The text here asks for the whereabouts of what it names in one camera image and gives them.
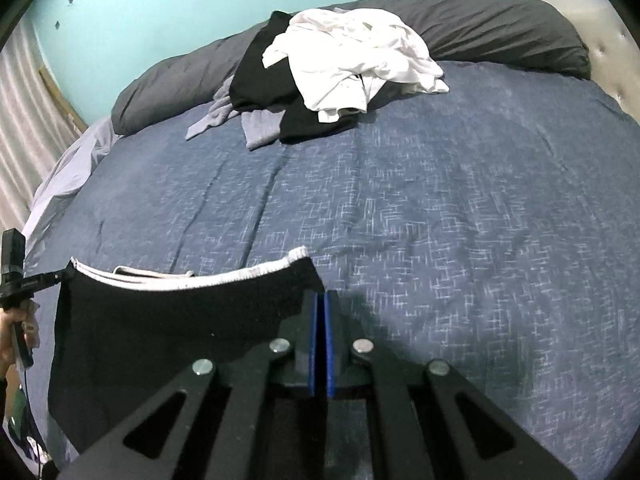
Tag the cream tufted headboard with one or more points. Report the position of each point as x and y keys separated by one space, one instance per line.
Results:
x=614 y=54

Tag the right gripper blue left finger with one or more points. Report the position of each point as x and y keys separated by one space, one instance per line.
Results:
x=256 y=418

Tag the beige striped curtain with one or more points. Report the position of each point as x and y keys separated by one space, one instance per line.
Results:
x=34 y=134

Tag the black garment in pile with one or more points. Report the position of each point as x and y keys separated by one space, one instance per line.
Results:
x=269 y=102

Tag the light grey duvet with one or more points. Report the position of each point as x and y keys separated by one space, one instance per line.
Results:
x=69 y=174

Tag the white garment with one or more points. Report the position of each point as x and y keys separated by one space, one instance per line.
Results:
x=340 y=60

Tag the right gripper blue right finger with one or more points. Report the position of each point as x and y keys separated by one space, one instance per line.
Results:
x=426 y=421

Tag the person's left hand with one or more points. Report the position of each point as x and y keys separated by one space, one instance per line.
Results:
x=23 y=316

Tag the black sweater white trim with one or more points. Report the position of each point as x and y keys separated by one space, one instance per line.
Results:
x=118 y=338

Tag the dark grey long pillow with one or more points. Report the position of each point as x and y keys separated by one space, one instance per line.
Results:
x=528 y=34

